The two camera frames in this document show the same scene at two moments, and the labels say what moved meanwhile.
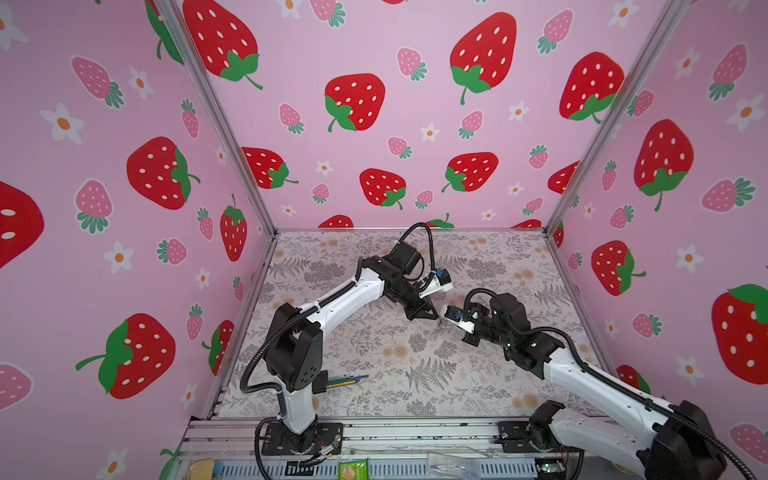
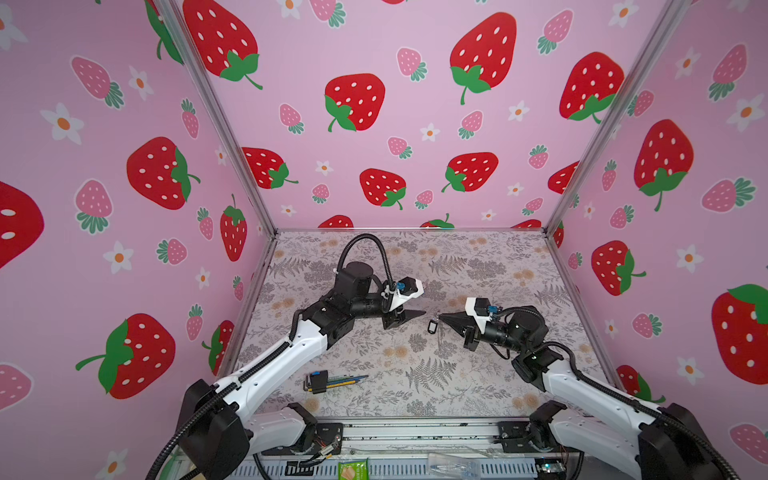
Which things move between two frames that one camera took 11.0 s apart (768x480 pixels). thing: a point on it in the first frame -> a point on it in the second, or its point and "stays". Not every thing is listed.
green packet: (354, 470) stays
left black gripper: (421, 309) -> (393, 320)
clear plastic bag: (448, 466) stays
